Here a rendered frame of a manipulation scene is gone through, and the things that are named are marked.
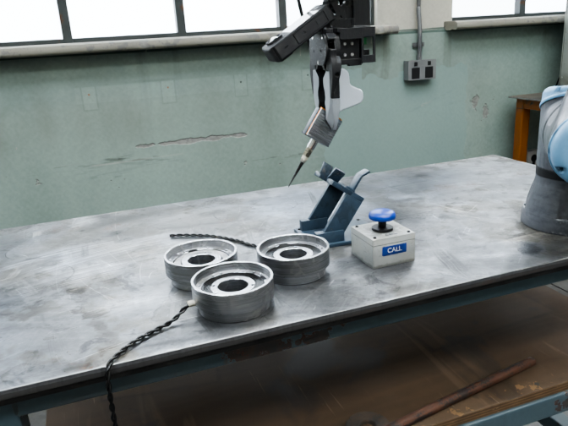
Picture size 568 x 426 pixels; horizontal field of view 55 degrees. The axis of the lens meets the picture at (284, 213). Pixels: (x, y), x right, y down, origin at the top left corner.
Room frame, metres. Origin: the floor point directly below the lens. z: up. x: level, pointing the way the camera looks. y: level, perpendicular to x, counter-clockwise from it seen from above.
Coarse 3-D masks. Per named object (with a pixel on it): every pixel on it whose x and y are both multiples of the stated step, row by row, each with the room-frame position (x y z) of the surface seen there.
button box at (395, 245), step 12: (360, 228) 0.79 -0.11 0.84; (372, 228) 0.77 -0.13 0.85; (384, 228) 0.77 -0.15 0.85; (396, 228) 0.78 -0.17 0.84; (360, 240) 0.77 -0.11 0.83; (372, 240) 0.74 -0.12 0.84; (384, 240) 0.74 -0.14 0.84; (396, 240) 0.75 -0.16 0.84; (408, 240) 0.75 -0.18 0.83; (360, 252) 0.77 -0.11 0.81; (372, 252) 0.74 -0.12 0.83; (384, 252) 0.74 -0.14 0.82; (396, 252) 0.75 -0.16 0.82; (408, 252) 0.75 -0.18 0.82; (372, 264) 0.74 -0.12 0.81; (384, 264) 0.74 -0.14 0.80; (396, 264) 0.75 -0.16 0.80
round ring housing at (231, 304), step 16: (208, 272) 0.68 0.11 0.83; (224, 272) 0.69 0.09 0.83; (256, 272) 0.68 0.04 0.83; (272, 272) 0.65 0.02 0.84; (192, 288) 0.63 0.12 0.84; (224, 288) 0.66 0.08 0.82; (240, 288) 0.67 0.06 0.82; (256, 288) 0.61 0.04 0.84; (272, 288) 0.63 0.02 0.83; (208, 304) 0.60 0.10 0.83; (224, 304) 0.59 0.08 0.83; (240, 304) 0.60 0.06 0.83; (256, 304) 0.60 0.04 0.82; (224, 320) 0.60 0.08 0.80; (240, 320) 0.60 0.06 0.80
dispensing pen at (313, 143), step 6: (318, 108) 0.88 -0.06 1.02; (312, 114) 0.88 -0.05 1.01; (312, 120) 0.87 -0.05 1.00; (306, 126) 0.88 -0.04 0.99; (306, 132) 0.86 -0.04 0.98; (312, 144) 0.86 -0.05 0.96; (306, 150) 0.86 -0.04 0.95; (312, 150) 0.86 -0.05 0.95; (306, 156) 0.86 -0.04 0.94; (300, 162) 0.86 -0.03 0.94; (300, 168) 0.86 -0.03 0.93; (294, 174) 0.86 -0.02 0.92
